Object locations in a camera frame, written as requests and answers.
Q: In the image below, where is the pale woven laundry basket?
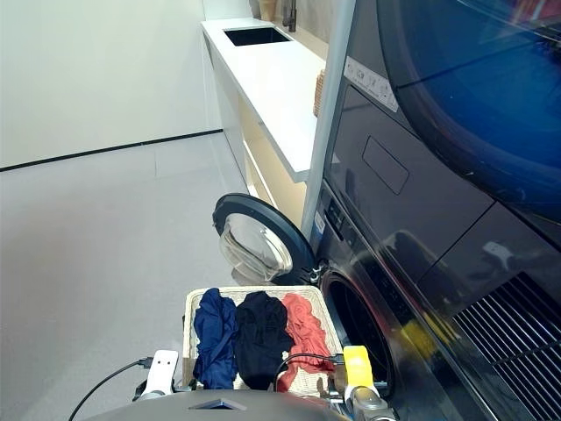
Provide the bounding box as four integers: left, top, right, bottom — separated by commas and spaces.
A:
181, 284, 348, 396

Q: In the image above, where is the coral red garment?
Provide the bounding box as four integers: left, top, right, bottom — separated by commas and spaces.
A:
274, 292, 337, 393

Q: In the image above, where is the black garment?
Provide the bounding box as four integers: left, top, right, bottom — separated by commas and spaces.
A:
235, 290, 295, 391

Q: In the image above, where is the navy blue garment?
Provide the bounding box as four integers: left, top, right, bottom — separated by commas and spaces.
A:
192, 288, 240, 390

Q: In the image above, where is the round glass washing machine door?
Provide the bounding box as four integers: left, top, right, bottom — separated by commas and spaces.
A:
211, 192, 322, 289

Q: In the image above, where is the grey washing machine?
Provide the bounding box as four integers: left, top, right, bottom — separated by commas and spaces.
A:
309, 179, 561, 421

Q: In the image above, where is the brown wicker object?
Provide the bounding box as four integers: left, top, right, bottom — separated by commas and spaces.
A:
312, 68, 326, 118

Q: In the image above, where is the white counter cabinet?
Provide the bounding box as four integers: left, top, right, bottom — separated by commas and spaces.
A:
200, 19, 328, 229

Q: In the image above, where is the white icon instruction sticker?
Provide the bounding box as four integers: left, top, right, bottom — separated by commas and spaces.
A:
344, 55, 399, 113

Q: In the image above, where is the dark grey stacked dryer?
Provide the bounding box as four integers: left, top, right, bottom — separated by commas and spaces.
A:
326, 0, 561, 398

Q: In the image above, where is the black rectangular sink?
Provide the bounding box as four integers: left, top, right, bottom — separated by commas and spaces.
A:
222, 25, 294, 47

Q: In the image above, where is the dark metal faucet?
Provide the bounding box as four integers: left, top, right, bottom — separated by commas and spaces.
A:
280, 0, 300, 32

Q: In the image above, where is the dark grey robot torso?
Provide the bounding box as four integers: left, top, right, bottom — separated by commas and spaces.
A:
81, 389, 352, 421

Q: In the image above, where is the round dark dryer door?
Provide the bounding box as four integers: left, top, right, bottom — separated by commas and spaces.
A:
376, 0, 561, 225

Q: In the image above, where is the black dryer vent grille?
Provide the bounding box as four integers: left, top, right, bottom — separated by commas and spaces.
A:
453, 270, 561, 398

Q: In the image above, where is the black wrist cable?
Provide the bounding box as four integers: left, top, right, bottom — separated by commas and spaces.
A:
274, 352, 345, 391
67, 356, 154, 421

